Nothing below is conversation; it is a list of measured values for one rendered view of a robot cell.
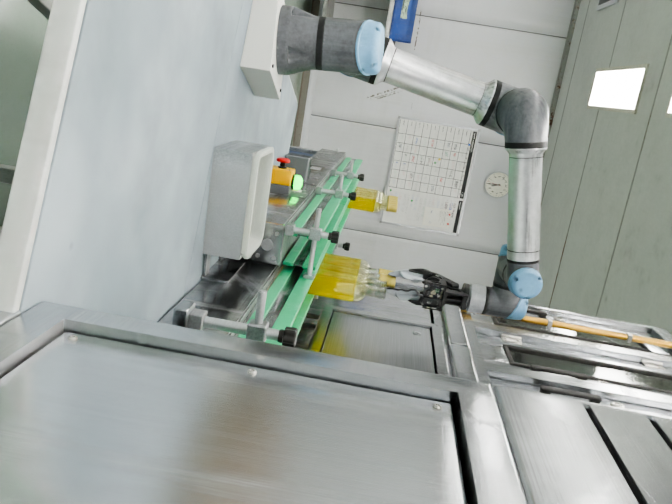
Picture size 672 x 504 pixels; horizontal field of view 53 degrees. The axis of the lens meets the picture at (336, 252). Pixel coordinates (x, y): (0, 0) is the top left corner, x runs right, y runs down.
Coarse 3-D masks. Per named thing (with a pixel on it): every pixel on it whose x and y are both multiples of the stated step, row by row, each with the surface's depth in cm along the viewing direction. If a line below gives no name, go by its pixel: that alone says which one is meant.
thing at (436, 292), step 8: (424, 280) 179; (432, 280) 177; (440, 280) 175; (424, 288) 173; (432, 288) 172; (440, 288) 173; (448, 288) 176; (456, 288) 176; (464, 288) 174; (424, 296) 173; (432, 296) 173; (440, 296) 173; (448, 296) 174; (456, 296) 174; (464, 296) 171; (424, 304) 174; (432, 304) 173; (440, 304) 172; (448, 304) 173; (456, 304) 173; (464, 304) 171
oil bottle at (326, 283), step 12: (324, 276) 166; (336, 276) 166; (348, 276) 168; (312, 288) 167; (324, 288) 166; (336, 288) 166; (348, 288) 166; (360, 288) 166; (348, 300) 167; (360, 300) 167
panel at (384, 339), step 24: (336, 312) 187; (360, 312) 188; (312, 336) 166; (336, 336) 170; (360, 336) 172; (384, 336) 175; (408, 336) 178; (432, 336) 180; (384, 360) 160; (408, 360) 162; (432, 360) 164
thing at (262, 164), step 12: (264, 156) 147; (252, 168) 133; (264, 168) 148; (252, 180) 132; (264, 180) 148; (252, 192) 133; (264, 192) 149; (252, 204) 133; (264, 204) 150; (252, 216) 150; (264, 216) 150; (252, 228) 151; (252, 240) 149; (252, 252) 142
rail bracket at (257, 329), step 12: (264, 300) 91; (180, 312) 91; (192, 312) 92; (204, 312) 93; (180, 324) 91; (192, 324) 92; (204, 324) 92; (216, 324) 92; (228, 324) 92; (240, 324) 92; (252, 324) 91; (264, 324) 92; (252, 336) 91; (264, 336) 91; (276, 336) 92; (288, 336) 91
